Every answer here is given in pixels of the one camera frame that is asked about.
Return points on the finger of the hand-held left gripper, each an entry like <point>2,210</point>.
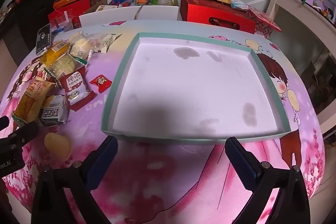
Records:
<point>3,123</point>
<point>25,132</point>

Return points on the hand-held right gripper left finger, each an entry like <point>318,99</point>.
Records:
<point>105,158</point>

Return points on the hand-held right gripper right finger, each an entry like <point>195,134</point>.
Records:
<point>240,163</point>

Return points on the yellow roll cake packet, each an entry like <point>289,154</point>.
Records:
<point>29,100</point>

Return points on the pale yellow pastry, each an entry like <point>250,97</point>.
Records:
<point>56,146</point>

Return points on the grey black-white snack packet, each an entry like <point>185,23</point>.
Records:
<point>53,112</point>

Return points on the brown small snack packet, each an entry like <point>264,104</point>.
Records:
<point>76,87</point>

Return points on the clear green-trim snack packet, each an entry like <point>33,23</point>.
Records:
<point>63,69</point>

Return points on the small red candy packet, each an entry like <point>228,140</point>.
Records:
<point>100,81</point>

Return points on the yellow barcode snack packet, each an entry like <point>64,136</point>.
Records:
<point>52,54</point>

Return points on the shallow green cardboard box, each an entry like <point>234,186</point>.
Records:
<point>197,82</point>

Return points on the cartoon printed cloth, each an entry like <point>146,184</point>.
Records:
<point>168,174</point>

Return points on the black phone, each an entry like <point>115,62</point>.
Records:
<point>43,39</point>

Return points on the black cabinet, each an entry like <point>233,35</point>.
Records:
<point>23,16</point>

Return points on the clear plastic box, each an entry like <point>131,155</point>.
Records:
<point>61,22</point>

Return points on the red flat box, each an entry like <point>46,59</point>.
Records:
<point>56,15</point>

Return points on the red patterned box lid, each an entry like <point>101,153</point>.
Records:
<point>262,19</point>

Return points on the small cream card box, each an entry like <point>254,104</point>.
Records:
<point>105,8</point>

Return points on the red gift box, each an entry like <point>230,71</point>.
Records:
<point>218,12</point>

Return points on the white cardboard storage box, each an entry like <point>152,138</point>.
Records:
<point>157,12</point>

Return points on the blue tissue pack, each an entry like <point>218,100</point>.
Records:
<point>238,5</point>

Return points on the white shelf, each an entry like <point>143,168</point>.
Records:
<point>294,6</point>

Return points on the clear plastic ball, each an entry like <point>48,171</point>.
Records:
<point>166,0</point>

